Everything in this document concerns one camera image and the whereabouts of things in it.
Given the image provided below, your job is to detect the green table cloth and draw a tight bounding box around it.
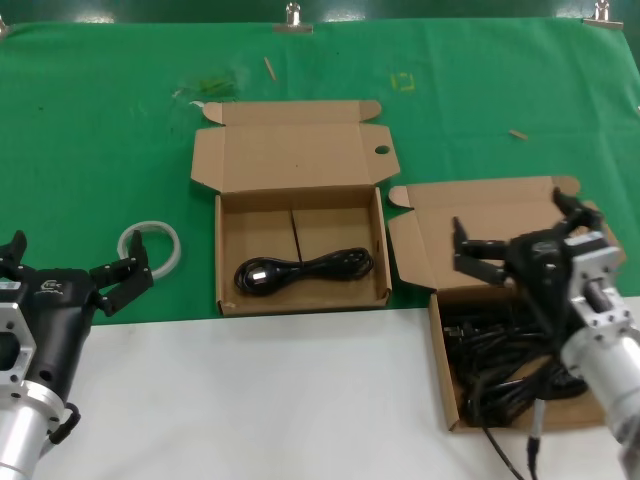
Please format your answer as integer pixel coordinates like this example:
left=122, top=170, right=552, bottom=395
left=0, top=17, right=640, bottom=329

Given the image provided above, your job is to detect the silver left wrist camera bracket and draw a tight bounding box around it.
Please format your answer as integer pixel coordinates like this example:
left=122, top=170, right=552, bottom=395
left=0, top=299, right=39, bottom=396

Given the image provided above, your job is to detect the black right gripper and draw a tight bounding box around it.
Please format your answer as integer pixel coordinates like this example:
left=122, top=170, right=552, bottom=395
left=452, top=187, right=604, bottom=341

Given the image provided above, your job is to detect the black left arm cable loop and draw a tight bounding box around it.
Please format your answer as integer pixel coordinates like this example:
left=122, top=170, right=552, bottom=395
left=47, top=402, right=81, bottom=446

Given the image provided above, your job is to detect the clear tape roll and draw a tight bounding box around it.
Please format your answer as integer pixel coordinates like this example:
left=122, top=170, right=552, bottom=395
left=117, top=218, right=182, bottom=281

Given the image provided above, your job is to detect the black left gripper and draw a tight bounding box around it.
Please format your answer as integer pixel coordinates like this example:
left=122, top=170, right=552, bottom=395
left=0, top=230, right=155, bottom=401

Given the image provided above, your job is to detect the black cable with silver connector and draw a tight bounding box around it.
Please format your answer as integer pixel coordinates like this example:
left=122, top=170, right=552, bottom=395
left=479, top=399, right=547, bottom=480

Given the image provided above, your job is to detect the clear plastic wrapper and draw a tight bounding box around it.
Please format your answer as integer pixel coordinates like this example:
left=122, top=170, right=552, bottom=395
left=169, top=69, right=244, bottom=109

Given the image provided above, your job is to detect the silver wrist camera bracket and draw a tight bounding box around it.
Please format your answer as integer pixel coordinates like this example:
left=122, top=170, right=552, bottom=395
left=0, top=299, right=39, bottom=396
left=564, top=232, right=634, bottom=346

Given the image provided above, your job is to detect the black power cord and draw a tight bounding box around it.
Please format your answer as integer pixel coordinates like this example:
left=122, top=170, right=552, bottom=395
left=442, top=319, right=556, bottom=361
left=233, top=246, right=376, bottom=296
left=462, top=349, right=589, bottom=429

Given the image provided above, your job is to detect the open cardboard box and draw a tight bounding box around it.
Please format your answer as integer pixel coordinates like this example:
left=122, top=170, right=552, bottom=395
left=387, top=174, right=629, bottom=434
left=189, top=98, right=401, bottom=317

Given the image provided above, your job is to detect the thin black cable tie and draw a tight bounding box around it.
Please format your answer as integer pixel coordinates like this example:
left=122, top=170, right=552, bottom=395
left=288, top=209, right=305, bottom=262

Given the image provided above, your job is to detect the silver binder clip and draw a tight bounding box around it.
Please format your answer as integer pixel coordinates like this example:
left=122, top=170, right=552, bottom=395
left=272, top=1, right=315, bottom=35
left=583, top=0, right=625, bottom=31

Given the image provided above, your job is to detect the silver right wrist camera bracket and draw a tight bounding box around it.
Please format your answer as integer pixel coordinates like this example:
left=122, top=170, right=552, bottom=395
left=564, top=232, right=634, bottom=346

